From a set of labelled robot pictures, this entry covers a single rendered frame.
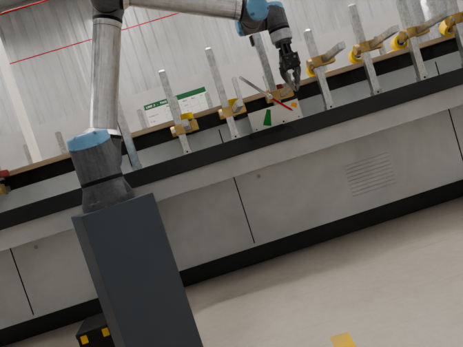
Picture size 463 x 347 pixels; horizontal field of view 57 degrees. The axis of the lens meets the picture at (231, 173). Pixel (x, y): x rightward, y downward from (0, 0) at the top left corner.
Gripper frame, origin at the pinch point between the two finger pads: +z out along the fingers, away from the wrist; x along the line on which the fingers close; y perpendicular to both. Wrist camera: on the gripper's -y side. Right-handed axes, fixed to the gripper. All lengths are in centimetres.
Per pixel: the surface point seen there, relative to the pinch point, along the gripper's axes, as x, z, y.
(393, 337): -8, 84, 63
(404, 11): 70, -24, -28
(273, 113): -7.7, 5.8, -27.1
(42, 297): -154, 63, -49
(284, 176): -8, 39, -50
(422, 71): 71, 7, -29
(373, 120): 40, 23, -30
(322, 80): 20.3, -2.9, -27.9
